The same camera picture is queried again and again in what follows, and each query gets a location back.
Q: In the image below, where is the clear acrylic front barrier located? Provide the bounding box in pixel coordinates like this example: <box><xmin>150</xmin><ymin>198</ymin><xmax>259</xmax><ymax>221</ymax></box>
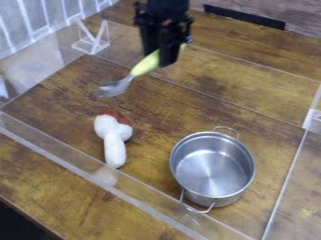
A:
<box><xmin>0</xmin><ymin>112</ymin><xmax>253</xmax><ymax>240</ymax></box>

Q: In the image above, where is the black wall strip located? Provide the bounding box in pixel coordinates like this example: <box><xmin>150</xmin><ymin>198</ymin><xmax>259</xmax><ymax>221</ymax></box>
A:
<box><xmin>204</xmin><ymin>4</ymin><xmax>287</xmax><ymax>30</ymax></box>

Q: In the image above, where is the stainless steel pot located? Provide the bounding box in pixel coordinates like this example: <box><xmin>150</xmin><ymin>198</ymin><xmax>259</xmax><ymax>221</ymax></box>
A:
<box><xmin>170</xmin><ymin>127</ymin><xmax>256</xmax><ymax>214</ymax></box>

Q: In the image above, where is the clear acrylic triangle bracket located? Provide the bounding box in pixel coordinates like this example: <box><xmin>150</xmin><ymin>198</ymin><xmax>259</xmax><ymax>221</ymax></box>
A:
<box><xmin>72</xmin><ymin>21</ymin><xmax>112</xmax><ymax>55</ymax></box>

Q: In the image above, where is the white red plush mushroom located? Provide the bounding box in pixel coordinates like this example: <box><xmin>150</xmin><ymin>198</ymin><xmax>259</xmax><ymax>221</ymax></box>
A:
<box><xmin>94</xmin><ymin>109</ymin><xmax>133</xmax><ymax>168</ymax></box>

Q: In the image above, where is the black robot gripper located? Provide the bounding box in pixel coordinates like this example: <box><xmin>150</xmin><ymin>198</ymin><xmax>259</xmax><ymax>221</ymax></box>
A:
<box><xmin>133</xmin><ymin>0</ymin><xmax>193</xmax><ymax>68</ymax></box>

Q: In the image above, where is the green handled metal spoon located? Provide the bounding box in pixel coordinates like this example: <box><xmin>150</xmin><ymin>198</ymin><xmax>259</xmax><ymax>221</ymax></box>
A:
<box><xmin>98</xmin><ymin>42</ymin><xmax>189</xmax><ymax>98</ymax></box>

